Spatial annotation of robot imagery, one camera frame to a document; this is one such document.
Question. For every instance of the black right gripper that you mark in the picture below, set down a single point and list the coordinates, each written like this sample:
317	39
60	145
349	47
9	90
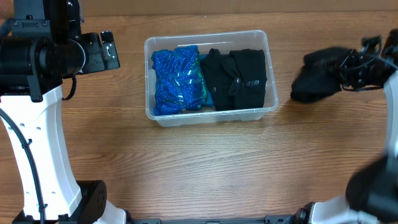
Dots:
345	67

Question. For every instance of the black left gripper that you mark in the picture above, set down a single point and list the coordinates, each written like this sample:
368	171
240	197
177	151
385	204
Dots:
94	53

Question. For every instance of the black garment top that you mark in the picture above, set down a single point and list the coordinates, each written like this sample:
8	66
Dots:
318	78

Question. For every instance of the black garment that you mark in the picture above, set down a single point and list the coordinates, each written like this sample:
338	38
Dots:
318	78
251	65
221	80

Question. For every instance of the blue sequined fabric bundle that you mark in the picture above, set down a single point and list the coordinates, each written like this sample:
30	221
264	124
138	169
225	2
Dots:
180	84

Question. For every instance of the blue denim jeans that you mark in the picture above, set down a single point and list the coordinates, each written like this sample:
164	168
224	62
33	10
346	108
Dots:
209	101

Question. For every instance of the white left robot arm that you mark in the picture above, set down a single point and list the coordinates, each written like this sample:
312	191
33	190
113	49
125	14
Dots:
41	46

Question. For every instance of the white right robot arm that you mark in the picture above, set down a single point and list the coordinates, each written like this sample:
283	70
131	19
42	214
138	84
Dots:
371	193

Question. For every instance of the clear plastic storage bin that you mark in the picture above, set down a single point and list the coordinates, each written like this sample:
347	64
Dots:
224	42

